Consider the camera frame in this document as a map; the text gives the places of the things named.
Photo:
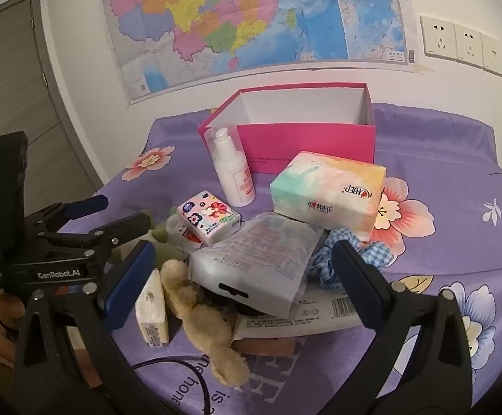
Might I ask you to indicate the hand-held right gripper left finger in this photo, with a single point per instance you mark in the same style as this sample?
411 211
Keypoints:
130 285

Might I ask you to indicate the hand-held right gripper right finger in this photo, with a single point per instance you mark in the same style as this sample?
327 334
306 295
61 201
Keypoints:
354 281

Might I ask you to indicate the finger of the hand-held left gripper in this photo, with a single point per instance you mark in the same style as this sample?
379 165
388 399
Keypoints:
78 207
121 224

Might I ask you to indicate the gold tissue pack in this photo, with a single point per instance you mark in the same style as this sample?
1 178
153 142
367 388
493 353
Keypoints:
151 311

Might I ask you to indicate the blue gingham scrunchie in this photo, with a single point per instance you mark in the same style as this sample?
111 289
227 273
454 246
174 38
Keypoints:
324 263

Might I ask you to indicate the white printed paper packet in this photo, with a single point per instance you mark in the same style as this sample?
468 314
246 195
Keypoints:
320 311

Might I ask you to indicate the green plush toy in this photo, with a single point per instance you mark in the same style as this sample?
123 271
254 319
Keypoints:
169 253

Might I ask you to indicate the green orange wipes pack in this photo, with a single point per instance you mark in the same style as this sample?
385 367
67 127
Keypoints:
186 235

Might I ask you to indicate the beige plush toy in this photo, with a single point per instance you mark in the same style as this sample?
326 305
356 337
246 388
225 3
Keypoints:
203 328

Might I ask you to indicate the floral pocket tissue pack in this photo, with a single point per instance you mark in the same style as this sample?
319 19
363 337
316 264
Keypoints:
207 216

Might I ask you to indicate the pastel tissue box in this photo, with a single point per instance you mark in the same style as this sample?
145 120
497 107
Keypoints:
320 190

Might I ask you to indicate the white wet wipes pack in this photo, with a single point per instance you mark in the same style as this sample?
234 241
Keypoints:
255 259

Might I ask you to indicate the pink cardboard box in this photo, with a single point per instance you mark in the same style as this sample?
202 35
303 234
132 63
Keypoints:
311 142

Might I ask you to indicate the pink flat packet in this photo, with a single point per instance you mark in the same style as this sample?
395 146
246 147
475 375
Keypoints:
264 346

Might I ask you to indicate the white pump bottle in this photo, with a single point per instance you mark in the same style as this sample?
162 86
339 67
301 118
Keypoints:
236 173

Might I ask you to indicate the grey door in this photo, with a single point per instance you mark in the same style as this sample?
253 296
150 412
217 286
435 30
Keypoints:
17 73

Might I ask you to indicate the colourful wall map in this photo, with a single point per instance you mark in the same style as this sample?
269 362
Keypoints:
233 17

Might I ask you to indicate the white wall socket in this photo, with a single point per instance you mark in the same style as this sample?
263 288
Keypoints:
439 36
469 46

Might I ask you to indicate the white wall switch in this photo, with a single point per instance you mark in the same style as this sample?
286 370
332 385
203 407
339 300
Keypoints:
493 56

